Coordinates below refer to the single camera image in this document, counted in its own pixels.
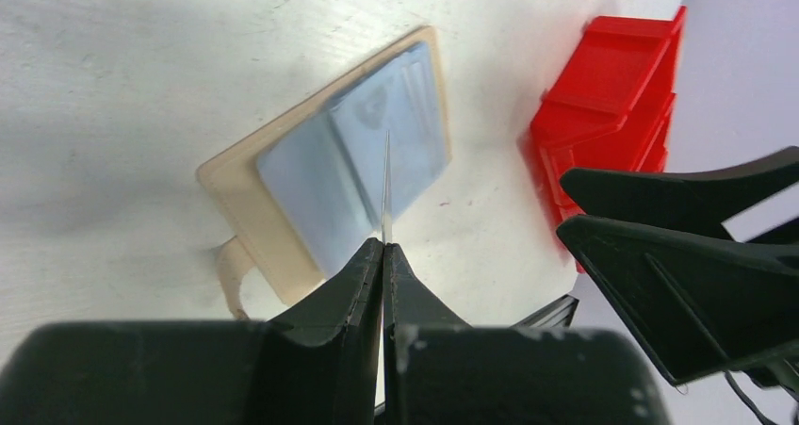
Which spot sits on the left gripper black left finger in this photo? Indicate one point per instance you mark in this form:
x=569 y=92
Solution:
x=316 y=363

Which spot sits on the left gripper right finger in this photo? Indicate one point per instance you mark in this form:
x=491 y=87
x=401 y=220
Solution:
x=439 y=370

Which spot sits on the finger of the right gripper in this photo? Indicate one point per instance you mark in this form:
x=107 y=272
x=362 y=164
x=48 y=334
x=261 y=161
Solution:
x=697 y=305
x=692 y=202

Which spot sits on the red plastic bin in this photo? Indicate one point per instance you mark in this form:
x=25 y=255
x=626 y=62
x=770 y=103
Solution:
x=610 y=108

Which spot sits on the beige leather card holder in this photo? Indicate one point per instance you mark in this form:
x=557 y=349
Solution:
x=303 y=192

